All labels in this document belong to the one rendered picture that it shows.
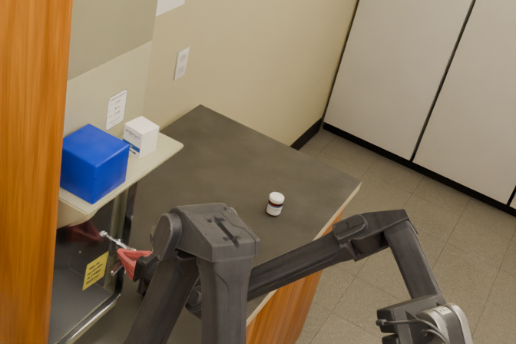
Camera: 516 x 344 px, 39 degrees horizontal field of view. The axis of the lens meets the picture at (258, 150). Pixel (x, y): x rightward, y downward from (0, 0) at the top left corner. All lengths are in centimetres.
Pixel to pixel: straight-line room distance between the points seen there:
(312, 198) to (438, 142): 209
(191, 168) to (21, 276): 116
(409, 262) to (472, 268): 266
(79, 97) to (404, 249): 68
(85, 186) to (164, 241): 38
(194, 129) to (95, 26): 140
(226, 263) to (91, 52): 56
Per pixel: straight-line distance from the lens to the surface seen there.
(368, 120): 459
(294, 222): 238
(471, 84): 432
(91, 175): 135
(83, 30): 133
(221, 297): 97
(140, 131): 149
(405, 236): 148
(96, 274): 176
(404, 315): 101
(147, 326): 117
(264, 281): 155
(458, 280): 398
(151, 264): 167
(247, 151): 265
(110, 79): 146
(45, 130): 121
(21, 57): 119
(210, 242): 95
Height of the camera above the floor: 238
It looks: 33 degrees down
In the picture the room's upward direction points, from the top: 14 degrees clockwise
